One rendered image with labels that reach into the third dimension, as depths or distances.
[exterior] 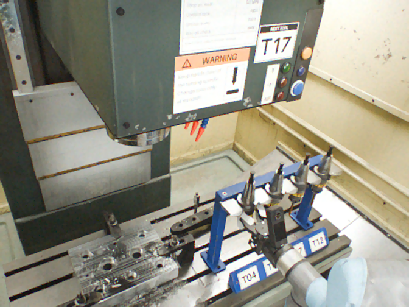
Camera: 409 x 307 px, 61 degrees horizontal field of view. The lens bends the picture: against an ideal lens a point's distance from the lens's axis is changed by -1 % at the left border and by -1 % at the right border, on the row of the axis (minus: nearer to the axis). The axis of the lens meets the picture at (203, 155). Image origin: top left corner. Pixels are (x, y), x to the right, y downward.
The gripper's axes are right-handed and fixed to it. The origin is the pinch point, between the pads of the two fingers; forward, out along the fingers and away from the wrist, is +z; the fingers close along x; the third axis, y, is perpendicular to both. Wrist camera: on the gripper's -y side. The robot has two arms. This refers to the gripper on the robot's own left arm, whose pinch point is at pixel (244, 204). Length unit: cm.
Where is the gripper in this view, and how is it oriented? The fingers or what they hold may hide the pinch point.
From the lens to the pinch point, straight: 109.9
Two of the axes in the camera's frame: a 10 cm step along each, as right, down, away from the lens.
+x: 8.5, -2.5, 4.6
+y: -1.0, 7.9, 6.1
